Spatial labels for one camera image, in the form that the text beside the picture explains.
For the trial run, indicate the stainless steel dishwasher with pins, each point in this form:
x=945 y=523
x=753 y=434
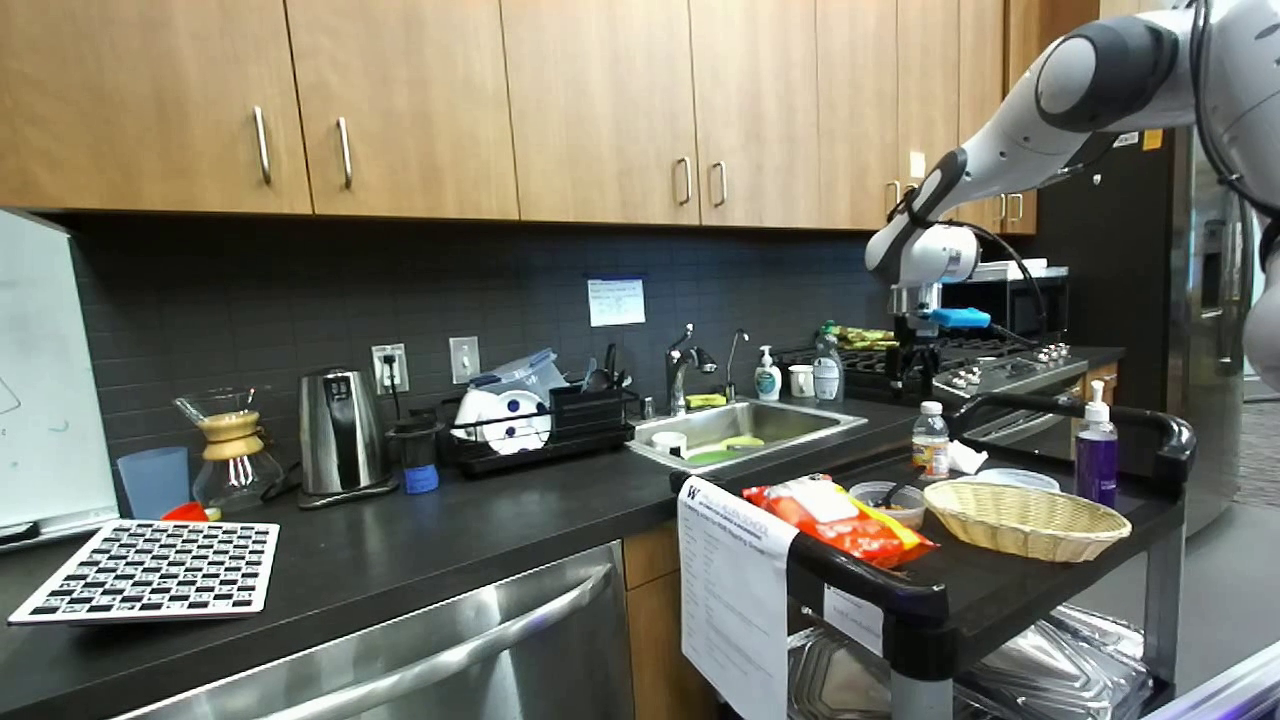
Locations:
x=425 y=652

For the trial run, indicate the white soap dispenser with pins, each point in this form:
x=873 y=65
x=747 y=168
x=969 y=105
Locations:
x=765 y=381

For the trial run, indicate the whiteboard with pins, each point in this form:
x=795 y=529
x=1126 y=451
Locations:
x=45 y=384

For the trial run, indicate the stainless steel refrigerator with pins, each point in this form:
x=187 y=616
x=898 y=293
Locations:
x=1201 y=335

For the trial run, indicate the black and white grid trivet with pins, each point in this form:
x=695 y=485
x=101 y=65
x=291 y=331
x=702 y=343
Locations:
x=155 y=570

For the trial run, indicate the glass pour-over coffee maker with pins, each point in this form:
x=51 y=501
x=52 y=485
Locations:
x=231 y=453

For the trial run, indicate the woven wicker basket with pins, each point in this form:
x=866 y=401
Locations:
x=1026 y=523

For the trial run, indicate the yellow sticker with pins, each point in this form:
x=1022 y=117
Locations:
x=1152 y=138

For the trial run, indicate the thin chrome tap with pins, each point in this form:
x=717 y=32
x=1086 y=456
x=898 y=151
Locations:
x=734 y=361

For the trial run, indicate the clear dish soap bottle green cap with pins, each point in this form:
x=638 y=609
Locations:
x=826 y=376

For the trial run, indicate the stainless steel sink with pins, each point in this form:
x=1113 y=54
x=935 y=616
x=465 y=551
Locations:
x=801 y=420

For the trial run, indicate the black microwave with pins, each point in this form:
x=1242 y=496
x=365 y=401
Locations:
x=1026 y=300

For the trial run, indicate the chrome faucet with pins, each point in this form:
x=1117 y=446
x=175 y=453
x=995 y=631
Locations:
x=680 y=364

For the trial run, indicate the orange snack package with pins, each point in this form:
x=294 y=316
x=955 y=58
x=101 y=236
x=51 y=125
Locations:
x=840 y=523

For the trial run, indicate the wooden lower cabinet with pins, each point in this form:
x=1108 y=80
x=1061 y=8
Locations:
x=654 y=627

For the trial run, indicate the small red object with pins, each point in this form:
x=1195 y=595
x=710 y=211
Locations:
x=187 y=514

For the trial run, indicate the purple hand soap pump bottle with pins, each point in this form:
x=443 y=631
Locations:
x=1098 y=462

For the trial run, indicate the small blue cup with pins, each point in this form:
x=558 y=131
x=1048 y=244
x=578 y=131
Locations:
x=420 y=479

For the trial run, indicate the white mug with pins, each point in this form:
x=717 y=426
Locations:
x=801 y=381

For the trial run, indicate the pale lilac board edge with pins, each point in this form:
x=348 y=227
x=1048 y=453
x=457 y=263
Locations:
x=1225 y=695

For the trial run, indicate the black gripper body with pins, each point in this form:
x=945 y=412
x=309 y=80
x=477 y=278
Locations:
x=915 y=336

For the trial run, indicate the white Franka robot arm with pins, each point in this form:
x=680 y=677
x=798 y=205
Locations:
x=1067 y=92

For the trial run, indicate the white paper sheet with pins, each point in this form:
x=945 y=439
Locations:
x=734 y=601

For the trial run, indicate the stainless steel kettle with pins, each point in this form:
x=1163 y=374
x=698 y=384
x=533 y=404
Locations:
x=342 y=434

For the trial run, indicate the white crumpled tissue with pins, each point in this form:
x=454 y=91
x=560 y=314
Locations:
x=966 y=456

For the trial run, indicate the wooden upper cabinets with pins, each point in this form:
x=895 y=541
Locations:
x=533 y=105

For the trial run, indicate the black utility cart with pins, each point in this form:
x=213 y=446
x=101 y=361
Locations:
x=963 y=587

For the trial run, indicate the white wall outlet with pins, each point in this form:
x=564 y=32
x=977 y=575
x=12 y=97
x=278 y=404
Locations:
x=465 y=361
x=391 y=369

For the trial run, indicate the black dish rack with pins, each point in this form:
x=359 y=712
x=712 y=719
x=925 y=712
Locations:
x=584 y=420

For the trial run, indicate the green oven mitts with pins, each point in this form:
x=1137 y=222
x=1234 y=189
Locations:
x=860 y=336

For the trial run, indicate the clear bottle with orange label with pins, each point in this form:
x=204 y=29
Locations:
x=929 y=446

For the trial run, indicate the white wall note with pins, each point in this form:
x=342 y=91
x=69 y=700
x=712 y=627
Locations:
x=619 y=300

